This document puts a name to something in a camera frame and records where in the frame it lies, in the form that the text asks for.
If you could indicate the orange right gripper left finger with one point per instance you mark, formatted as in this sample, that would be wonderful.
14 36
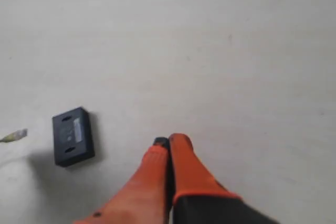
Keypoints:
145 197

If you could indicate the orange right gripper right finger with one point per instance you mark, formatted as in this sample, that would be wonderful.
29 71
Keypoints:
199 197

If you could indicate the black network switch box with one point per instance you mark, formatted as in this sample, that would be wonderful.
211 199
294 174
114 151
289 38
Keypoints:
72 137

